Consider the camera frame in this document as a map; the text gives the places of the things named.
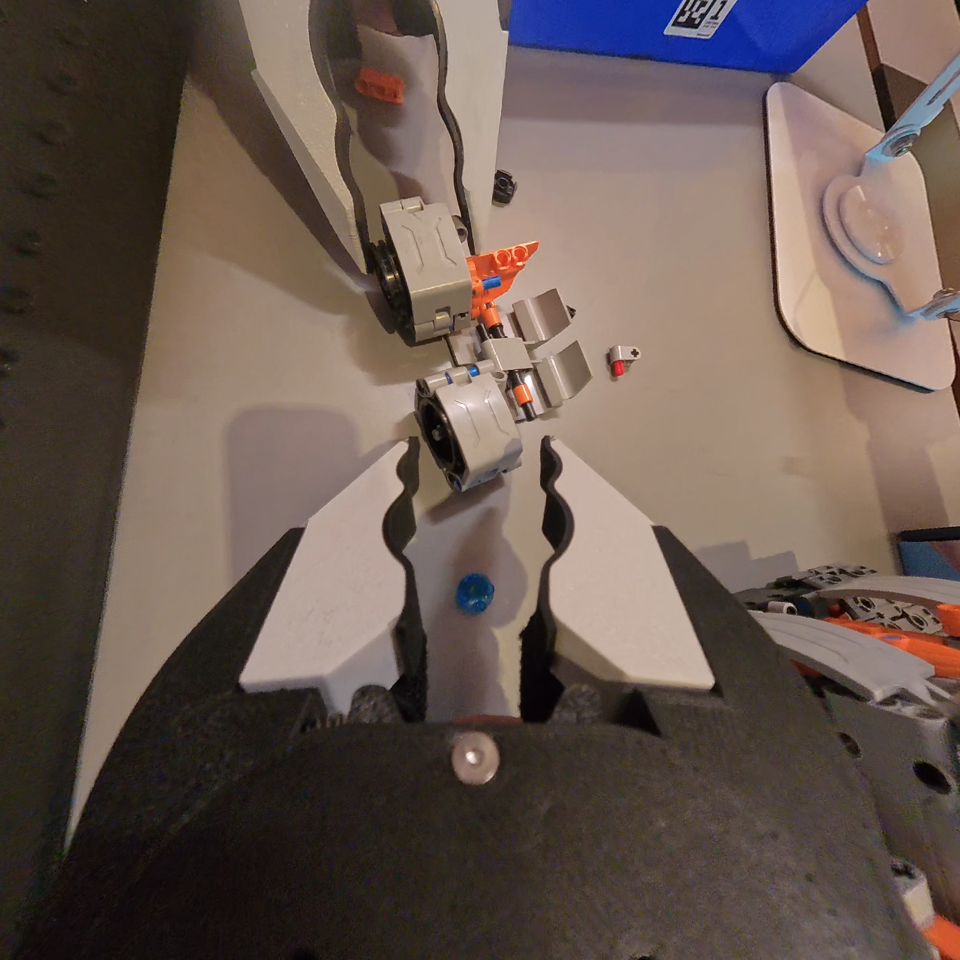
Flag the blue bin with tag label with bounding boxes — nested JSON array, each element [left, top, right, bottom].
[[508, 0, 873, 73]]

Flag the grey orange brick wheel assembly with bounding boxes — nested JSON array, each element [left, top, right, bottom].
[[367, 196, 595, 423]]

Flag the white document stand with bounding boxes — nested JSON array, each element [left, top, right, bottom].
[[763, 63, 960, 393]]

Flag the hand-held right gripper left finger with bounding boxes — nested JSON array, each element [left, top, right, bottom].
[[238, 436, 429, 725]]

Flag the dark blue toy box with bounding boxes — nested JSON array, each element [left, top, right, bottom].
[[896, 528, 960, 583]]

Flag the small orange brick beam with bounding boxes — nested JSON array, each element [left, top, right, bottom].
[[355, 66, 407, 103]]

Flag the small grey brick hinge assembly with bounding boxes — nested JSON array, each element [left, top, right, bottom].
[[414, 367, 525, 493]]

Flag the black dimpled cushion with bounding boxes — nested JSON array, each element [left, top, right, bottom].
[[0, 0, 189, 960]]

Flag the grey orange tracked brick robot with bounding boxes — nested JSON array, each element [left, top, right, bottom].
[[738, 562, 960, 960]]

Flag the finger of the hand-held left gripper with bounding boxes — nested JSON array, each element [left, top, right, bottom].
[[429, 0, 513, 255], [238, 0, 374, 262]]

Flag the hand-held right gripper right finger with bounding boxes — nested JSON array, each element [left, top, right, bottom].
[[519, 436, 717, 725]]

